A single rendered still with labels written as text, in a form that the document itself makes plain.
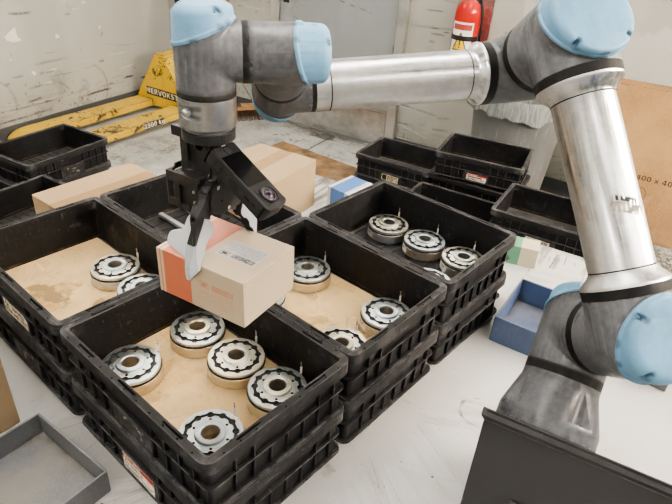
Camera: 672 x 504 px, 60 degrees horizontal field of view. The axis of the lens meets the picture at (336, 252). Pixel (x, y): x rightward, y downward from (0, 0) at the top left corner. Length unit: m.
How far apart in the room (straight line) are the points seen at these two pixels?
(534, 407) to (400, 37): 3.40
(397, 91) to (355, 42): 3.38
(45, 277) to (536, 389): 1.02
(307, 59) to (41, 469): 0.82
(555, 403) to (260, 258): 0.47
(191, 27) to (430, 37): 3.39
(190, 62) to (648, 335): 0.64
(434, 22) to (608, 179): 3.28
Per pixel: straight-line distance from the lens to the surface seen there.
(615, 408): 1.39
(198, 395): 1.06
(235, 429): 0.96
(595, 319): 0.85
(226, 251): 0.86
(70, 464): 1.17
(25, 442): 1.23
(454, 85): 0.93
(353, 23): 4.27
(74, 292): 1.34
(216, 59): 0.74
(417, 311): 1.09
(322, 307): 1.24
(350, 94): 0.88
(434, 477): 1.13
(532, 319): 1.54
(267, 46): 0.74
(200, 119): 0.77
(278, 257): 0.84
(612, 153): 0.84
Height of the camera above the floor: 1.58
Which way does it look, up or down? 32 degrees down
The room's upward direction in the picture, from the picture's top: 4 degrees clockwise
